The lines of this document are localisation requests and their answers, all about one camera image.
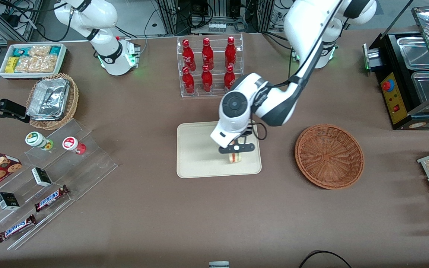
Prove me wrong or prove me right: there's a beige plastic tray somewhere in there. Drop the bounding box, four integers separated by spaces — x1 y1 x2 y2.
177 122 262 178

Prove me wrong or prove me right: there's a light wicker basket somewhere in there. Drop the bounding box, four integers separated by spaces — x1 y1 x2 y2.
26 73 79 130

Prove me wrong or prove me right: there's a round brown wicker basket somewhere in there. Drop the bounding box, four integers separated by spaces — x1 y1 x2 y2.
295 124 364 189

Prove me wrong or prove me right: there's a white cup green lid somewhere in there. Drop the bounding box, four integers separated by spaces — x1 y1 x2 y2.
25 131 54 151

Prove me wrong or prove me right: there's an aluminium foil containers stack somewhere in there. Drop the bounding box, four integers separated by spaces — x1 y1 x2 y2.
27 78 70 121

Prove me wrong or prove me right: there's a clear acrylic bottle rack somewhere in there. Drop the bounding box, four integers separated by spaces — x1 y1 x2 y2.
177 33 244 98

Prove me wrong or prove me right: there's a clear bag of crackers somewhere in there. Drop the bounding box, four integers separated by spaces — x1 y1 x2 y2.
28 45 51 57
15 55 57 73

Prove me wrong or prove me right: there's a white cup red lid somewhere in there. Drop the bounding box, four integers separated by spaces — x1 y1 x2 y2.
62 136 86 155

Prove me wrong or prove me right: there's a red cola bottle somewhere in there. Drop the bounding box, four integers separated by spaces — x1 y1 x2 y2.
201 65 213 92
182 67 195 94
182 39 196 72
201 37 214 70
224 66 236 90
225 36 237 68

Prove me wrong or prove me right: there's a small dark carton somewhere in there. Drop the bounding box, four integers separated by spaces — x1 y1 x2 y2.
0 192 20 211
31 167 53 187

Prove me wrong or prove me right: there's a white plastic snack bin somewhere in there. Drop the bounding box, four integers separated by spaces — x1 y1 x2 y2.
0 43 67 80

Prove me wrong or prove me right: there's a clear acrylic stepped display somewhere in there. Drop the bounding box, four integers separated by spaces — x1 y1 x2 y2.
0 118 118 251

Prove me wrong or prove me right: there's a Snickers chocolate bar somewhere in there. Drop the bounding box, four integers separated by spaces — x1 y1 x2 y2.
0 214 37 243
34 185 70 213

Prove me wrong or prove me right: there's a black food warmer yellow panel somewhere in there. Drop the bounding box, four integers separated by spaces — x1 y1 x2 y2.
363 6 429 130

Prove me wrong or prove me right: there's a black looped gripper cable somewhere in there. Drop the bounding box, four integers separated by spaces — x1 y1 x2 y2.
251 120 268 141

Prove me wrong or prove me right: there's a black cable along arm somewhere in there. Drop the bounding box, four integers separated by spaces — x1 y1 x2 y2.
272 0 343 90

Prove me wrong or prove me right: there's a black cable arc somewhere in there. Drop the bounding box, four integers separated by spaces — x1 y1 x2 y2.
298 250 353 268

